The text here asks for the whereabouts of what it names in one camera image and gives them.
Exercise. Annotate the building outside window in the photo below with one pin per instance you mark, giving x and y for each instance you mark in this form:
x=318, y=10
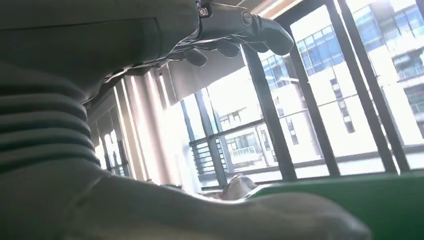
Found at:
x=357, y=99

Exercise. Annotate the crumpled grey poly mailer bag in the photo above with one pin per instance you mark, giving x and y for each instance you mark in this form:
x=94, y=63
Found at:
x=240, y=188

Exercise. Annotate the green plastic crate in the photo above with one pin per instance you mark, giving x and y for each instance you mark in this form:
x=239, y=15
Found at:
x=381, y=205

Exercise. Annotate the black window frame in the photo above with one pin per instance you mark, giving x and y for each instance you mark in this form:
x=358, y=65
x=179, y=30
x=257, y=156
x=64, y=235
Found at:
x=270, y=116

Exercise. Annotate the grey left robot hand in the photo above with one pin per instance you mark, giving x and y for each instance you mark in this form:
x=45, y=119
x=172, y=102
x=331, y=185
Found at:
x=99, y=33

